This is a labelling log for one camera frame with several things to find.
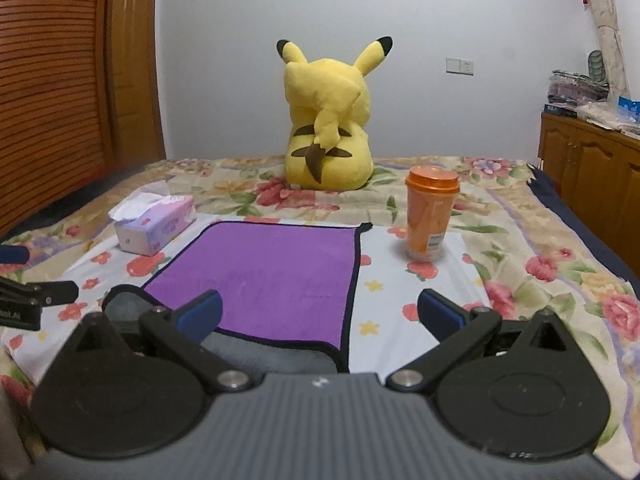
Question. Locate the beige patterned curtain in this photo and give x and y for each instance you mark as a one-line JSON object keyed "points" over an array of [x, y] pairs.
{"points": [[605, 19]]}

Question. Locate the white strawberry print cloth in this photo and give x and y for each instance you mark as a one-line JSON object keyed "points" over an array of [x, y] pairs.
{"points": [[385, 332]]}

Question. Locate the green hand fan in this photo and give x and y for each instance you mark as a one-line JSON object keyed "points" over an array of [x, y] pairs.
{"points": [[596, 67]]}

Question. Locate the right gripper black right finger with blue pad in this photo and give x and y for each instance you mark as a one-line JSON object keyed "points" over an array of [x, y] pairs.
{"points": [[461, 336]]}

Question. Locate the blue gift bag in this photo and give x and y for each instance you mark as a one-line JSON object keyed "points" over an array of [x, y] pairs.
{"points": [[628, 110]]}

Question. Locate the wooden sideboard cabinet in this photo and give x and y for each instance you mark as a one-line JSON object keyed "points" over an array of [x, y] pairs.
{"points": [[596, 172]]}

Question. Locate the pink tissue box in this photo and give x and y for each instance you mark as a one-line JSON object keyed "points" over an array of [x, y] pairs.
{"points": [[146, 221]]}

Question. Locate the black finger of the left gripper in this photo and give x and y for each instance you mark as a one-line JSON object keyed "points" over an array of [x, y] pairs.
{"points": [[22, 304]]}

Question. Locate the stack of folded clothes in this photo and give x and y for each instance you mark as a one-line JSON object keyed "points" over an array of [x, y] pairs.
{"points": [[575, 89]]}

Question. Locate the purple and grey towel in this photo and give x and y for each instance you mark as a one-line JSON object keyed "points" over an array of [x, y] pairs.
{"points": [[287, 293]]}

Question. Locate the wooden louvered wardrobe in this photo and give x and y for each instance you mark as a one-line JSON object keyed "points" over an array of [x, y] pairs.
{"points": [[55, 130]]}

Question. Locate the orange lidded plastic cup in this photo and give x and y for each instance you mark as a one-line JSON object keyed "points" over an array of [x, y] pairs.
{"points": [[431, 192]]}

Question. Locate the white wall switch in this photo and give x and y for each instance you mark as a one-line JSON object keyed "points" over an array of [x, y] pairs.
{"points": [[459, 67]]}

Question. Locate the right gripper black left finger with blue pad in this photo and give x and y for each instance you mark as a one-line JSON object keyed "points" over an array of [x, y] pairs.
{"points": [[177, 336]]}

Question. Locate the yellow Pikachu plush toy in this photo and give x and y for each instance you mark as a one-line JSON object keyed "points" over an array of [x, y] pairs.
{"points": [[329, 101]]}

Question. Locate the wooden door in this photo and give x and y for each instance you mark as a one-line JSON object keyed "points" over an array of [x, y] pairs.
{"points": [[132, 82]]}

